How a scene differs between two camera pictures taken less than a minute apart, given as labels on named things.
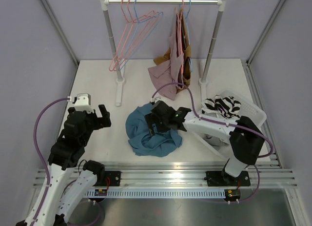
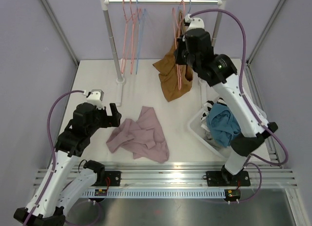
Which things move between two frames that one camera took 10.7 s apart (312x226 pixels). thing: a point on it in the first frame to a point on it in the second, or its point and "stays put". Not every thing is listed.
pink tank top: x=171 y=71 to x=145 y=138
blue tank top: x=162 y=143 to x=223 y=124
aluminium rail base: x=188 y=175 stays put
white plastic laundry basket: x=221 y=144 stays put
